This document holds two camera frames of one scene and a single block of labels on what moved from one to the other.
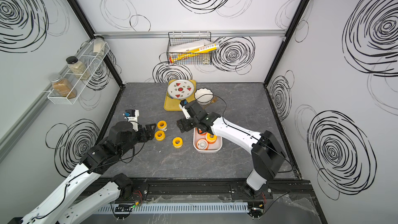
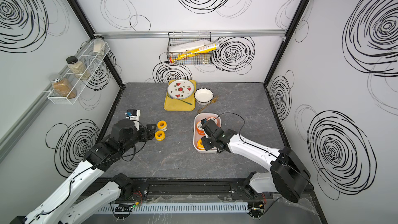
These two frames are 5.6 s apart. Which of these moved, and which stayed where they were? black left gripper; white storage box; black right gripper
Moved: black right gripper
Stayed: black left gripper; white storage box
